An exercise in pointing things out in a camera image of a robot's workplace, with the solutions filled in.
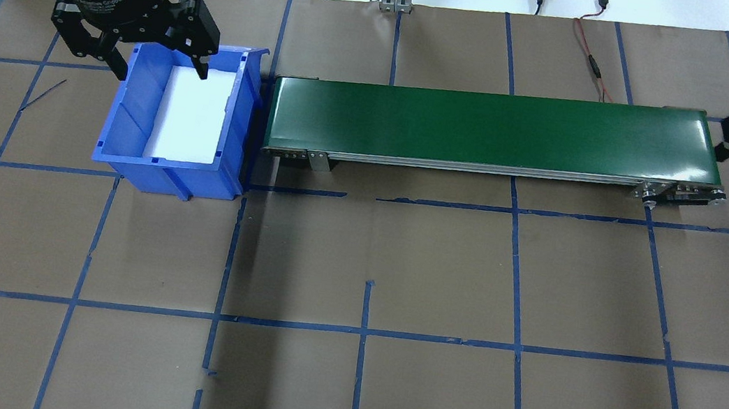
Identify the white foam pad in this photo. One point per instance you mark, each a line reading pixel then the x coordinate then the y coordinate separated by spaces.
pixel 189 118

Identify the blue plastic storage bin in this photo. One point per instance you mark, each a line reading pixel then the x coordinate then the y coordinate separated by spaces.
pixel 127 131

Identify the green conveyor belt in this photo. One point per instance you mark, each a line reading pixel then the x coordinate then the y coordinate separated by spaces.
pixel 487 129

